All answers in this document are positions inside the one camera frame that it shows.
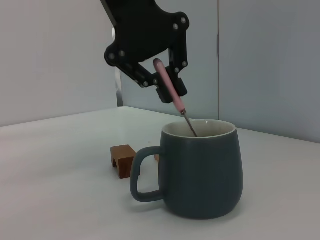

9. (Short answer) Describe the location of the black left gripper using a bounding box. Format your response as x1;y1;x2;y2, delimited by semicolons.
99;0;191;104

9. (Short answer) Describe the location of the pink handled metal spoon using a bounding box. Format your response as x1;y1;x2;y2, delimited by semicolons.
153;58;199;138

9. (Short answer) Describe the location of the grey ceramic mug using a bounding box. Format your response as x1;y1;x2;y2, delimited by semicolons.
129;119;244;221

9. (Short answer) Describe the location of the brown arched wooden block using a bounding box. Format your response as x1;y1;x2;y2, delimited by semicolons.
110;144;137;180

